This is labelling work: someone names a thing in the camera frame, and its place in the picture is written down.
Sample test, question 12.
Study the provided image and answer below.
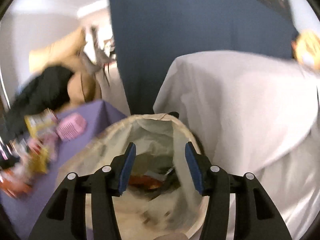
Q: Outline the yellow plush toy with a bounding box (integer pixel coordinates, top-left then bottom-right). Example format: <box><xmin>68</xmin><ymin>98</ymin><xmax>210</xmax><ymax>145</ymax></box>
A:
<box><xmin>291</xmin><ymin>29</ymin><xmax>320</xmax><ymax>67</ymax></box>

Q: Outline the pink plastic basket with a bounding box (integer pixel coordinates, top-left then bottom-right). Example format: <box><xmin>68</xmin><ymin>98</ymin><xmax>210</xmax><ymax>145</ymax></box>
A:
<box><xmin>57</xmin><ymin>113</ymin><xmax>87</xmax><ymax>140</ymax></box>

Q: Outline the small yellow packet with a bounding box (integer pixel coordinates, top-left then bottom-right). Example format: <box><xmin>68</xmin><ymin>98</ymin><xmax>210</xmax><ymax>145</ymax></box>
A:
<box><xmin>27</xmin><ymin>147</ymin><xmax>50</xmax><ymax>174</ymax></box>

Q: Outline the white cloth cover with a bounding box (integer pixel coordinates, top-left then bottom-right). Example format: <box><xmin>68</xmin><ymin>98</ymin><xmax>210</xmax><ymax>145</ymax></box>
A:
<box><xmin>153</xmin><ymin>51</ymin><xmax>320</xmax><ymax>233</ymax></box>

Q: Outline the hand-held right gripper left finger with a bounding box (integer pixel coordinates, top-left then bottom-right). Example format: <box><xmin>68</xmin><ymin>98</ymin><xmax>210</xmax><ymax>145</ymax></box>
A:
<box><xmin>27</xmin><ymin>142</ymin><xmax>137</xmax><ymax>240</ymax></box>

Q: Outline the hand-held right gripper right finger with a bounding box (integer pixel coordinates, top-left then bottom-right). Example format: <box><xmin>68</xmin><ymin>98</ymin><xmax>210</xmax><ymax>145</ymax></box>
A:
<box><xmin>184</xmin><ymin>141</ymin><xmax>293</xmax><ymax>240</ymax></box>

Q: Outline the black jacket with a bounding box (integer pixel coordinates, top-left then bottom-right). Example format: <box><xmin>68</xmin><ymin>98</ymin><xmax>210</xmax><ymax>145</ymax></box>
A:
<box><xmin>5</xmin><ymin>66</ymin><xmax>75</xmax><ymax>135</ymax></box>

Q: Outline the brown paper bag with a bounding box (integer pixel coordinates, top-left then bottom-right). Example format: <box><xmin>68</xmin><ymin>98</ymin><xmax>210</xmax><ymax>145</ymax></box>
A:
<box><xmin>55</xmin><ymin>114</ymin><xmax>210</xmax><ymax>240</ymax></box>

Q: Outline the tan sofa cushion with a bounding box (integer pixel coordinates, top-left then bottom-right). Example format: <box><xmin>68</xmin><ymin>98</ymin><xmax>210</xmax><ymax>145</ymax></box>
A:
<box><xmin>29</xmin><ymin>26</ymin><xmax>103</xmax><ymax>105</ymax></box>

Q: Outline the orange wrapper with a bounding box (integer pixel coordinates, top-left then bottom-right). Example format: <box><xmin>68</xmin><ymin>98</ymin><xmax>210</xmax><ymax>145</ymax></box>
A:
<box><xmin>129</xmin><ymin>175</ymin><xmax>163</xmax><ymax>189</ymax></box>

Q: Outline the yellow snack packet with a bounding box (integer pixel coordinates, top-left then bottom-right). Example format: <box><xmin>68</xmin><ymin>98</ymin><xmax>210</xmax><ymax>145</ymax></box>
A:
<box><xmin>25</xmin><ymin>109</ymin><xmax>58</xmax><ymax>137</ymax></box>

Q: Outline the pink snack packet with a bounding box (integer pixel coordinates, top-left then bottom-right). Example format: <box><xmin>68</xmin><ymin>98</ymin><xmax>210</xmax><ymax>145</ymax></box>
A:
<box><xmin>27</xmin><ymin>132</ymin><xmax>59</xmax><ymax>160</ymax></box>

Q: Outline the blue partition panel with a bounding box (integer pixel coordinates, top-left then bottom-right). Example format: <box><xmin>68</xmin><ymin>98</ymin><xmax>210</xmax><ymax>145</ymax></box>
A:
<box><xmin>108</xmin><ymin>0</ymin><xmax>300</xmax><ymax>117</ymax></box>

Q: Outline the orange snack packet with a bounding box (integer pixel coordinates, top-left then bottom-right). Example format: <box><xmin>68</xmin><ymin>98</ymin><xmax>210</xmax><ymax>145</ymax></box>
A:
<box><xmin>0</xmin><ymin>167</ymin><xmax>33</xmax><ymax>198</ymax></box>

